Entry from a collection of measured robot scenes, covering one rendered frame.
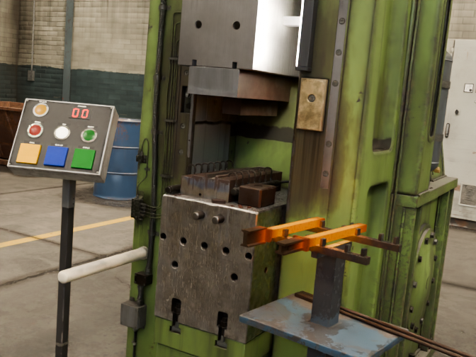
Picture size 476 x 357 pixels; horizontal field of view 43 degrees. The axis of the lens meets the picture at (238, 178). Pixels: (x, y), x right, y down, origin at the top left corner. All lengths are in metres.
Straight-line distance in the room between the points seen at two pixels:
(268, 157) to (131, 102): 7.62
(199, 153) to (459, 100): 5.14
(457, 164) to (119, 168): 3.79
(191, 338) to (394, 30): 1.34
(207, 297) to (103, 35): 8.66
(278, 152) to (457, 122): 4.86
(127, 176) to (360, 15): 5.04
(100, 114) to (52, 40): 9.06
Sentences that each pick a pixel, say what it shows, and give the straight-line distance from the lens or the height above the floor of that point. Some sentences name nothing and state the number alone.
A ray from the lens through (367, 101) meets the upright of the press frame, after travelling 1.99.
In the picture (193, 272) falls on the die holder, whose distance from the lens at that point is 2.09.
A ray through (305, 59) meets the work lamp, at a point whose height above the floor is 1.41.
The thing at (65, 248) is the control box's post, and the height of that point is 0.64.
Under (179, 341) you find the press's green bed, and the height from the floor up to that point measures 0.40.
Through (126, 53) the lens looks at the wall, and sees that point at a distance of 10.12.
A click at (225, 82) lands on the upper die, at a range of 2.03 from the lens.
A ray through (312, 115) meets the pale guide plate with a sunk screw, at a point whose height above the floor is 1.23.
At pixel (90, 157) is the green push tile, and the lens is 2.19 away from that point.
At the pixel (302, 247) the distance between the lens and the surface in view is 1.58.
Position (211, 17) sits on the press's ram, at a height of 1.53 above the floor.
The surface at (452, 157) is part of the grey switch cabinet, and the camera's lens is 7.19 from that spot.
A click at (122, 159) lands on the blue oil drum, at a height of 0.47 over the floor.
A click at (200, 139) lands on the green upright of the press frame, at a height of 1.10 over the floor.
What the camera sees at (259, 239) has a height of 0.90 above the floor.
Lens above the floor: 1.28
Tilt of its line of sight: 8 degrees down
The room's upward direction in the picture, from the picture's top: 5 degrees clockwise
